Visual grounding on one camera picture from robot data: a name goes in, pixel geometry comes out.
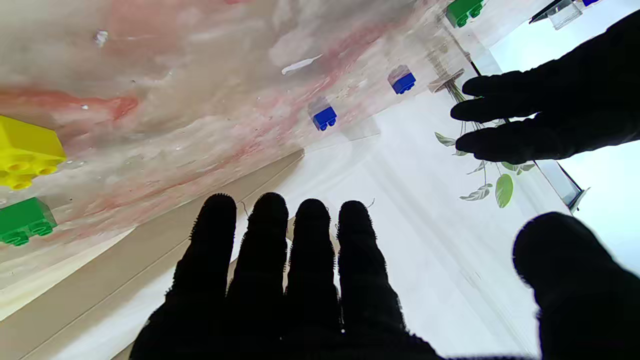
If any yellow toy brick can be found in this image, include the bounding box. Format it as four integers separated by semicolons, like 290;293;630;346
0;115;67;191

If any green toy brick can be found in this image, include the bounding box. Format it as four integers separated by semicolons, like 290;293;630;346
446;0;485;28
0;196;58;247

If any blue toy brick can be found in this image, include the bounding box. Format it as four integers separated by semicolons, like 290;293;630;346
312;106;338;132
391;72;417;95

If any broad-leaf potted plant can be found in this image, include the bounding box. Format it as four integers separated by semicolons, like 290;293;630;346
434;80;538;209

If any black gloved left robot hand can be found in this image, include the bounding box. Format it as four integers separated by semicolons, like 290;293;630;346
450;10;640;163

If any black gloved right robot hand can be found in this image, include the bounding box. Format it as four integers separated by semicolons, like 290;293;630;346
129;192;640;360

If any beige plant pot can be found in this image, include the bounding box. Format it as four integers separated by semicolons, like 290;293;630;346
427;68;466;94

